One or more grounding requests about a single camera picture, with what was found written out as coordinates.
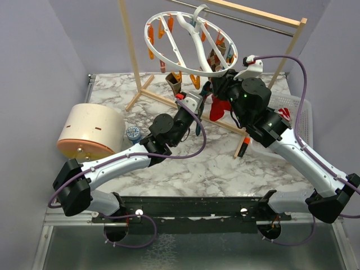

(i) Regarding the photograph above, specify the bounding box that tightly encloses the red white striped sock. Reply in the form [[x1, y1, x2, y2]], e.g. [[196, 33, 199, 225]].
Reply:
[[278, 107, 291, 122]]

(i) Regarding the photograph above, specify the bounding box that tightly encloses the pink clothespin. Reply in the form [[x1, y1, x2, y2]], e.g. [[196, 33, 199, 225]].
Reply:
[[160, 60, 166, 73]]

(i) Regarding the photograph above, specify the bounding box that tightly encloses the dark teal sock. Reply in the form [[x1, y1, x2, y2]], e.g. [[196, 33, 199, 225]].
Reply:
[[198, 81, 212, 120]]

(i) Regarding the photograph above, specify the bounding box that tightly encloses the red beige reindeer sock front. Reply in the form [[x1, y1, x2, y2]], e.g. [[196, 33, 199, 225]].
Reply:
[[209, 95, 231, 122]]

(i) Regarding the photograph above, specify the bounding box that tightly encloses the yellow orange clothespin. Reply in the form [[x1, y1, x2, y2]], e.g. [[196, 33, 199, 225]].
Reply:
[[190, 74, 201, 90]]

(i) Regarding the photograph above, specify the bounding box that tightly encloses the beige argyle sock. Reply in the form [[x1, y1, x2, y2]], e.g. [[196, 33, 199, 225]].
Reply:
[[165, 72, 182, 97], [207, 42, 229, 72]]

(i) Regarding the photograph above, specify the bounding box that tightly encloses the wooden hanger rack frame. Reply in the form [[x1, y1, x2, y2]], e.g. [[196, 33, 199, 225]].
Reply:
[[117, 0, 308, 160]]

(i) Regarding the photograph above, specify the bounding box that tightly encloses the blue patterned round tin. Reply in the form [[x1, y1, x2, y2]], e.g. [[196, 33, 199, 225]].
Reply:
[[125, 126, 142, 143]]

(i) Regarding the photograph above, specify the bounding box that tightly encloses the white plastic basket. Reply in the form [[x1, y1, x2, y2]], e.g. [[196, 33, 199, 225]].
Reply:
[[249, 93, 313, 161]]

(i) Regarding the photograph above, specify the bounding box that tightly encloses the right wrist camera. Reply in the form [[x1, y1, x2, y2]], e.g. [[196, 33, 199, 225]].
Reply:
[[234, 55, 263, 80]]

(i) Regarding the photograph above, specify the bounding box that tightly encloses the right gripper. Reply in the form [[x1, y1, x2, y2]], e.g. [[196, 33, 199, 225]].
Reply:
[[211, 69, 249, 124]]

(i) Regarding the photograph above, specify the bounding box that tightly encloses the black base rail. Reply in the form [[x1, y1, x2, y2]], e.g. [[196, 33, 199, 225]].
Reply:
[[92, 196, 291, 234]]

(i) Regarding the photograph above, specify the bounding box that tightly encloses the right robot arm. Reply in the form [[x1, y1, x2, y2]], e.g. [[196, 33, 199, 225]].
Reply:
[[211, 70, 359, 223]]

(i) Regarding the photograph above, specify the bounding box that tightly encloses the white round clip hanger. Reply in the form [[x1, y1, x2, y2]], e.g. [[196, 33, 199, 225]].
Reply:
[[143, 4, 239, 77]]

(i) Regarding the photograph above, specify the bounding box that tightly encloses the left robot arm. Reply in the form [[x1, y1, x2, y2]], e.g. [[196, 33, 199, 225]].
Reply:
[[48, 94, 203, 222]]

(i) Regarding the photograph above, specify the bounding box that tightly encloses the black orange highlighter marker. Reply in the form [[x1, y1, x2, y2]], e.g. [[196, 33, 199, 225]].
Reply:
[[237, 137, 250, 158]]

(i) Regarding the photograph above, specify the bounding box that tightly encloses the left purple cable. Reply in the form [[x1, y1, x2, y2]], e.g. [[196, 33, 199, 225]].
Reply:
[[47, 100, 208, 209]]

